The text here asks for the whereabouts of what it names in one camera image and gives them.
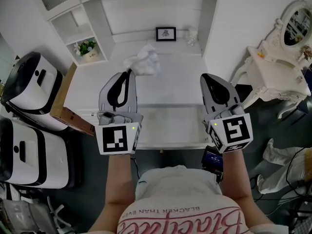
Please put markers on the potted flower plant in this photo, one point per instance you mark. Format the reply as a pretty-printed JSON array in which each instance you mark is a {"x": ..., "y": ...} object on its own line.
[{"x": 86, "y": 49}]

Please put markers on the white shelf unit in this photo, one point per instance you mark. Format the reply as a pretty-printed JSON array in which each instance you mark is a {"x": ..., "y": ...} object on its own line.
[{"x": 97, "y": 16}]

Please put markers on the white chair base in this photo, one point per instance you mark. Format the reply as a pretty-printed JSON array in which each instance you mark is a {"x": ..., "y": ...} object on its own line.
[{"x": 57, "y": 211}]

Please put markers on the black device with screen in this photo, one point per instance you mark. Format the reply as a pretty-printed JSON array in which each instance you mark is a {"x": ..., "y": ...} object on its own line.
[{"x": 212, "y": 160}]

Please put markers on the white oval mirror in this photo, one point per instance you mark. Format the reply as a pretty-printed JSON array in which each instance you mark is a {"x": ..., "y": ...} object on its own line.
[{"x": 296, "y": 24}]

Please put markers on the person's left forearm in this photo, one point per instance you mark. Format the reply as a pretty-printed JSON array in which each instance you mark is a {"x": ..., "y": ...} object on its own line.
[{"x": 117, "y": 184}]

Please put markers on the white drawer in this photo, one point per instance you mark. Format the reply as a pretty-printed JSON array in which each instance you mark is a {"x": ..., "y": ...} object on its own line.
[{"x": 170, "y": 125}]

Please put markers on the white item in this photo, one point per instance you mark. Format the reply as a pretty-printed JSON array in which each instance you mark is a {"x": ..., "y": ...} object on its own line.
[{"x": 146, "y": 61}]

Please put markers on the small yellow flowers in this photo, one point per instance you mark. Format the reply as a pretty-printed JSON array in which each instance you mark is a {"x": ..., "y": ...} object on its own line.
[{"x": 260, "y": 54}]

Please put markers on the dried flower bunch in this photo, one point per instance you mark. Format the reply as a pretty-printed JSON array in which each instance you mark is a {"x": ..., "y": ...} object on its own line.
[{"x": 307, "y": 52}]

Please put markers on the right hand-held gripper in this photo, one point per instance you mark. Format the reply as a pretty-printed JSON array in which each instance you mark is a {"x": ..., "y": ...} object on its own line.
[{"x": 237, "y": 130}]

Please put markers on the white dressing table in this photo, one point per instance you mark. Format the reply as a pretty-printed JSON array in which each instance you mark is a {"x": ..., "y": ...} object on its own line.
[{"x": 273, "y": 79}]

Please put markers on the clear glass ornament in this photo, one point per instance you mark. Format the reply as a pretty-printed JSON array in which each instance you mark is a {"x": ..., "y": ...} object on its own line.
[{"x": 192, "y": 36}]

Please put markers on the brown cardboard box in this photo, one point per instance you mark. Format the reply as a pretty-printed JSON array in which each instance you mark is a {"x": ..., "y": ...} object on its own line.
[{"x": 61, "y": 101}]

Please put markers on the person's right forearm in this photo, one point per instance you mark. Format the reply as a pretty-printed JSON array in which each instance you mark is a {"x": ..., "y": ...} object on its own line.
[{"x": 237, "y": 179}]

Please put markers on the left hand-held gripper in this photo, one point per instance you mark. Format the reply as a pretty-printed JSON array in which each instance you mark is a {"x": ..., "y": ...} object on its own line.
[{"x": 114, "y": 138}]

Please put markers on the person's white printed shirt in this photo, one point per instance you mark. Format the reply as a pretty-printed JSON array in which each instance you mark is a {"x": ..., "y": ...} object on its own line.
[{"x": 175, "y": 203}]

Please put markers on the black picture frame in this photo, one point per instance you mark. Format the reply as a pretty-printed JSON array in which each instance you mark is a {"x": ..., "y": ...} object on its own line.
[{"x": 166, "y": 34}]

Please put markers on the white garment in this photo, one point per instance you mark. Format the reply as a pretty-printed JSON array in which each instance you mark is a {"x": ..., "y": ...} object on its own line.
[{"x": 280, "y": 169}]

